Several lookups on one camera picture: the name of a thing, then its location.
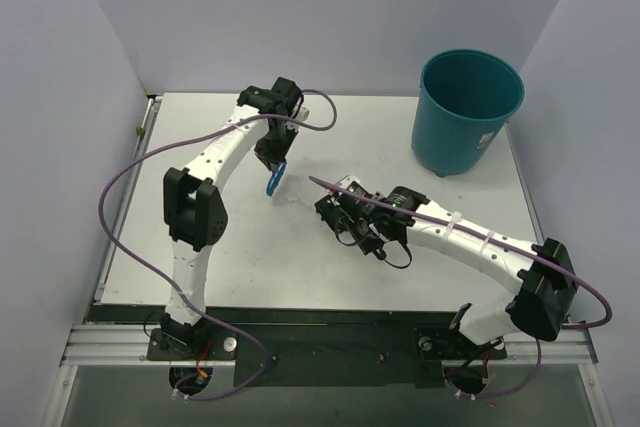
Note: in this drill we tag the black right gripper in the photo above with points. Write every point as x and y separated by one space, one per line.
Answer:
335 209

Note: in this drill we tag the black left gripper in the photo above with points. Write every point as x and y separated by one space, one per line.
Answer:
272 158

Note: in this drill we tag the blue brush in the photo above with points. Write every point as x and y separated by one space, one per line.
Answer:
275 178

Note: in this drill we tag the black slotted scoop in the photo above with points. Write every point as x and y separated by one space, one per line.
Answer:
329 211

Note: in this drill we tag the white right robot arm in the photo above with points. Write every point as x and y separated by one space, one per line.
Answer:
536 277

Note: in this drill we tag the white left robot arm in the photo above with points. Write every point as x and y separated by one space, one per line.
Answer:
192 196

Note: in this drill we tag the teal plastic bin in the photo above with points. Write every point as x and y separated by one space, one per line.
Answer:
466 96

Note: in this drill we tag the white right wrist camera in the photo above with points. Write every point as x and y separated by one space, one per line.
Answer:
350 183

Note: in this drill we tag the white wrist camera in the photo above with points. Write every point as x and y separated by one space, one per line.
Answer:
302 114
350 183

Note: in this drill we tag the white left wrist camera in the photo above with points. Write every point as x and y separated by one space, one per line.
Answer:
302 114

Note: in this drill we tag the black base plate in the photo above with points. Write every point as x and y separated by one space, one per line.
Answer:
322 348

